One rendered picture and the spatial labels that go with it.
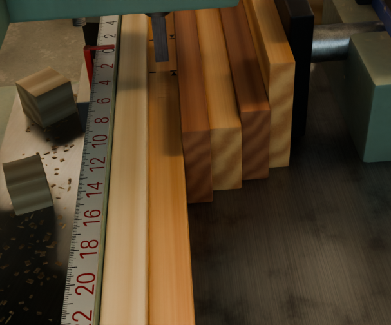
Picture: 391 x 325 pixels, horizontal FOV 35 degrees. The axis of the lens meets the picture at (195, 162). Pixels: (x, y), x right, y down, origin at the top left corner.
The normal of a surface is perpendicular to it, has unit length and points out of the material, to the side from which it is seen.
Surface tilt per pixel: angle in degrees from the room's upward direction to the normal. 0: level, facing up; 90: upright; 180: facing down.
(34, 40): 0
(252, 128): 90
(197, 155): 90
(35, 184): 90
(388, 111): 90
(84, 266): 0
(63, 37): 0
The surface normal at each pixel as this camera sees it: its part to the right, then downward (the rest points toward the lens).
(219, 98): -0.05, -0.77
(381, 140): 0.06, 0.64
